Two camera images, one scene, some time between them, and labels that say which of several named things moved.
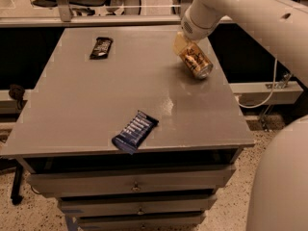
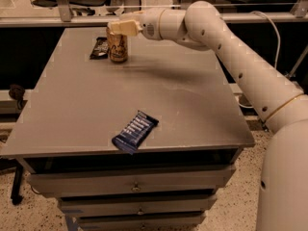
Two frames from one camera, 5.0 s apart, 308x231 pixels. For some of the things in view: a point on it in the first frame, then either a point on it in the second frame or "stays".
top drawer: [136, 182] stays
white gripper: [193, 30] → [150, 23]
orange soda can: [196, 61] → [117, 46]
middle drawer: [138, 205] stays
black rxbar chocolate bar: [101, 48] stays
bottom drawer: [186, 221] stays
